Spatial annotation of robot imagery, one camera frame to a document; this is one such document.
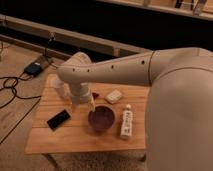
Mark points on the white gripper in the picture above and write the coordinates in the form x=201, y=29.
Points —
x=81, y=93

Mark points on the red pepper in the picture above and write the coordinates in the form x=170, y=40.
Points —
x=95, y=95

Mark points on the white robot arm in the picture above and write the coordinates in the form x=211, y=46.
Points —
x=179, y=109

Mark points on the white sponge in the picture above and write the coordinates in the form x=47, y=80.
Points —
x=113, y=96

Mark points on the dark purple bowl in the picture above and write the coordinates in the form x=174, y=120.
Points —
x=101, y=119

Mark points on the wooden table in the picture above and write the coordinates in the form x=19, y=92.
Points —
x=75, y=134

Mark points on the black phone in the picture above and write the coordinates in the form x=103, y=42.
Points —
x=58, y=119

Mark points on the translucent plastic cup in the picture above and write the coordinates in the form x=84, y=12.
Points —
x=59, y=86

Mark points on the white bottle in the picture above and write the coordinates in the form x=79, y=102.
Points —
x=127, y=118

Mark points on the long wooden beam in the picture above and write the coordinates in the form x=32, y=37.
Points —
x=76, y=39

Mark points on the black power adapter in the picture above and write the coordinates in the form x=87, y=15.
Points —
x=33, y=69

